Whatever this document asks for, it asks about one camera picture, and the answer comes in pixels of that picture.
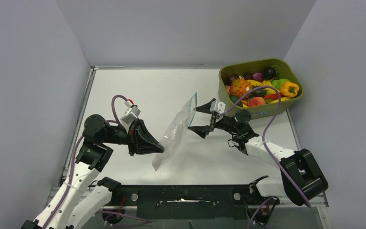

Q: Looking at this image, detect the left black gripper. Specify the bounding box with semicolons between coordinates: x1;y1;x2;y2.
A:
102;117;164;156

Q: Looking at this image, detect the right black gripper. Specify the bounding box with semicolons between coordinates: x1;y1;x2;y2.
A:
189;101;241;137

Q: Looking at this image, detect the clear zip top bag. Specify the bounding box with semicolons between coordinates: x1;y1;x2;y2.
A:
152;93;198;172

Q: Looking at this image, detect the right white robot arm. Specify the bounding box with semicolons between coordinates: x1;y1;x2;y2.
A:
189;99;329;206

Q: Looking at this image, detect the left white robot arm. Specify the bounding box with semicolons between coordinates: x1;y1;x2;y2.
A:
22;114;164;229

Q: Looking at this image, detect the toy pineapple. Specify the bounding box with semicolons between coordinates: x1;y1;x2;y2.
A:
228;79;267;98

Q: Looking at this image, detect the toy peach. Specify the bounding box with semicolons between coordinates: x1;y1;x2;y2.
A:
247;97;266;107

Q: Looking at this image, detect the yellow toy banana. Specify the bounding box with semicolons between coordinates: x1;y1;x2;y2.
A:
251;81;292;104

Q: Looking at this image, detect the purple toy onion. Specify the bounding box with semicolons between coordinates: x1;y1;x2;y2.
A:
253;73;264;82

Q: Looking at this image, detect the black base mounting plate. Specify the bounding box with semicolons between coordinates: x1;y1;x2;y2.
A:
91;184;280;220

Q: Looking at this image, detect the red toy chili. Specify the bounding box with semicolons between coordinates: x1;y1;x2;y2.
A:
264;93;284;100

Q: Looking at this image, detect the dark purple toy plum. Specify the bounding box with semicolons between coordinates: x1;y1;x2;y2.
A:
263;67;277;80

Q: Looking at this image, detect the green toy pepper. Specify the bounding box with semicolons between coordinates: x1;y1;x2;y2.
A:
271;79;290;91

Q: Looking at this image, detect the yellow toy bell pepper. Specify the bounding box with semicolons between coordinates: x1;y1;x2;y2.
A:
280;81;300;98

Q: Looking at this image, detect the olive green plastic bin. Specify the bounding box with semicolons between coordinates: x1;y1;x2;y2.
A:
218;58;304;119

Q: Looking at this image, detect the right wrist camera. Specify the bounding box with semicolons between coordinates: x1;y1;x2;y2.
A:
210;101;226;114

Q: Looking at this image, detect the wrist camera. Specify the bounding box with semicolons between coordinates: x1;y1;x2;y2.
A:
210;101;226;114
120;99;141;129

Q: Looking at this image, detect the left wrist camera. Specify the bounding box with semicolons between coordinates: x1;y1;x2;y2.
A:
120;99;141;129

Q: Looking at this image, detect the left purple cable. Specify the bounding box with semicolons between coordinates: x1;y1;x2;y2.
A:
41;94;152;229

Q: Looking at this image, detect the purple cable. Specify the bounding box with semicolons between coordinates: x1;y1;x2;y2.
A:
216;85;313;229
41;94;152;229

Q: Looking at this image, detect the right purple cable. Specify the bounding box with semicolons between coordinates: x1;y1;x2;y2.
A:
216;85;313;229

